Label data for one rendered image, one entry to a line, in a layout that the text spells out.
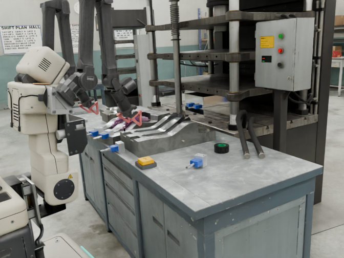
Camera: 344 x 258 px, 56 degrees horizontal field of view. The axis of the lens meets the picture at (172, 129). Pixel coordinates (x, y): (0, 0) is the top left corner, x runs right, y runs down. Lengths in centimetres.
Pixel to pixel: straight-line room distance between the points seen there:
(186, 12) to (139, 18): 354
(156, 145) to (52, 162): 53
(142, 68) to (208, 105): 363
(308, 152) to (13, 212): 211
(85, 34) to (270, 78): 114
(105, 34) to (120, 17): 479
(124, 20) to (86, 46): 487
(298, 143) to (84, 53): 176
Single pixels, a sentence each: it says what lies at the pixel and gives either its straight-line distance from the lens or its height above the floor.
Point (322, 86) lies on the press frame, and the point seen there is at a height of 100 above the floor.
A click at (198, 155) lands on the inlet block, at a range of 152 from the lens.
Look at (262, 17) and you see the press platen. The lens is 234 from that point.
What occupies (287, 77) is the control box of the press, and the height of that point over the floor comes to 115.
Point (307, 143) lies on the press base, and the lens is 271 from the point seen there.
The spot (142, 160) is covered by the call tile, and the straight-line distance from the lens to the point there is 155.
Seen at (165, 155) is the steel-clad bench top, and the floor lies 80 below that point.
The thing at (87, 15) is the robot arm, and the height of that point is 150.
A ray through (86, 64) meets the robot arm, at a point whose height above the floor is 130.
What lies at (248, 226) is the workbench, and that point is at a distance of 141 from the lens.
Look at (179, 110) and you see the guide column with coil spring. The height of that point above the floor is 81.
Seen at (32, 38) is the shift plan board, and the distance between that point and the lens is 881.
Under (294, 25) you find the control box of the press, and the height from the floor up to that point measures 143.
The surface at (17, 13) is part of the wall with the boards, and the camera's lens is 887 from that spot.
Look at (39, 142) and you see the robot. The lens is 159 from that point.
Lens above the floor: 137
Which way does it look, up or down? 15 degrees down
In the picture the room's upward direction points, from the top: 3 degrees counter-clockwise
